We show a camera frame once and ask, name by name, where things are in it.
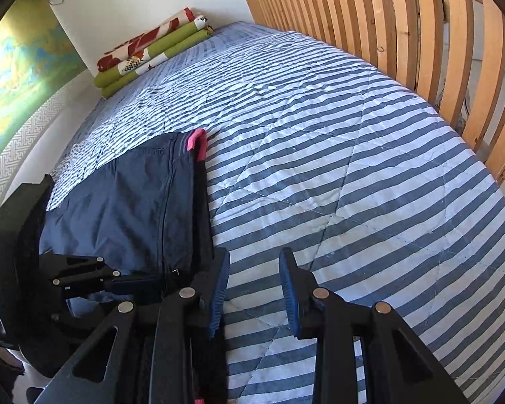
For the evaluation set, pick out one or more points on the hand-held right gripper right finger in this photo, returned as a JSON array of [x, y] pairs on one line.
[[289, 294]]

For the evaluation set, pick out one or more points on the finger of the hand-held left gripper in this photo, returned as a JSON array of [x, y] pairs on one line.
[[139, 285], [73, 324]]

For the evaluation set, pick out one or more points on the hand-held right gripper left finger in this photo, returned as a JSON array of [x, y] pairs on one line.
[[219, 290]]

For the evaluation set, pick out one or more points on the blue striped bed quilt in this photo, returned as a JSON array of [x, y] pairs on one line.
[[341, 176]]

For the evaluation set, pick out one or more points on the green folded quilt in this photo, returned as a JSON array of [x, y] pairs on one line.
[[122, 78]]

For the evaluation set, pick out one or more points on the red floral folded blanket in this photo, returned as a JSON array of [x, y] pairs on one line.
[[151, 35]]

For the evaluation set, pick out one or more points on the landscape painting wall hanging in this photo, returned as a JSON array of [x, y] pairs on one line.
[[21, 71]]

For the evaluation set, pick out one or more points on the wooden slatted rail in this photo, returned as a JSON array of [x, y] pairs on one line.
[[362, 8]]

